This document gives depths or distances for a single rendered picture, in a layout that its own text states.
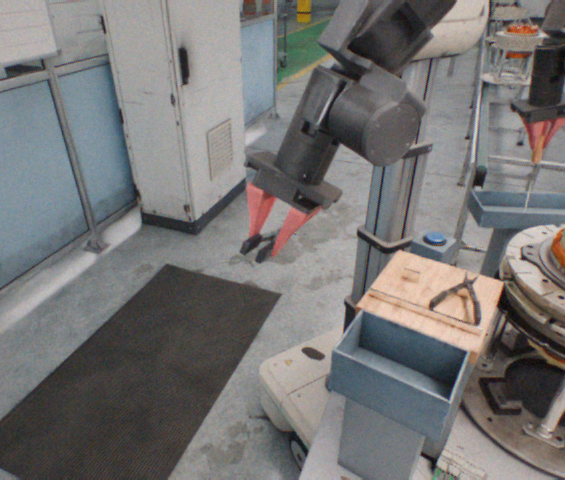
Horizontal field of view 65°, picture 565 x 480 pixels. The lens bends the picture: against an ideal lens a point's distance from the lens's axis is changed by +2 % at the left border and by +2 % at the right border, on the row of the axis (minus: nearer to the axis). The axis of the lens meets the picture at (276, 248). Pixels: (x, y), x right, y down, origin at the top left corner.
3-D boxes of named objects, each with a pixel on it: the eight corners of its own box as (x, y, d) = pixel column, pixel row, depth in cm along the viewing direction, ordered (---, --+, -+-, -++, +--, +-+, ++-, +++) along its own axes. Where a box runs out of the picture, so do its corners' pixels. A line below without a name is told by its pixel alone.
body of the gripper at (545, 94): (579, 111, 85) (587, 70, 81) (522, 121, 86) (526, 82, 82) (563, 100, 90) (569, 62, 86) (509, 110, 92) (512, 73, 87)
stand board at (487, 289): (475, 365, 65) (479, 353, 63) (354, 316, 73) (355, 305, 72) (500, 292, 79) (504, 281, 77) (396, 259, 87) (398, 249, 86)
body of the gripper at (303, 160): (323, 215, 45) (357, 148, 42) (239, 169, 47) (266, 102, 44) (337, 205, 51) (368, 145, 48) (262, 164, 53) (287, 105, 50)
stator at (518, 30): (506, 52, 329) (515, 22, 318) (537, 56, 315) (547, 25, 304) (492, 56, 317) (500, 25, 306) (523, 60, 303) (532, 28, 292)
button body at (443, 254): (434, 326, 109) (457, 239, 95) (421, 341, 105) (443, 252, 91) (408, 313, 113) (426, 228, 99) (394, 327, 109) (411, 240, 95)
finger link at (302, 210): (279, 273, 48) (316, 198, 44) (225, 242, 49) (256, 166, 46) (298, 257, 54) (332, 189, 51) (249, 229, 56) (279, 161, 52)
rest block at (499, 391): (508, 386, 89) (511, 378, 88) (521, 409, 85) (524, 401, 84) (487, 386, 89) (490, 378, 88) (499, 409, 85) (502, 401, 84)
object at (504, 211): (539, 288, 122) (578, 193, 106) (557, 314, 113) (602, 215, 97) (445, 282, 124) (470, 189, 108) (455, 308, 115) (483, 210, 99)
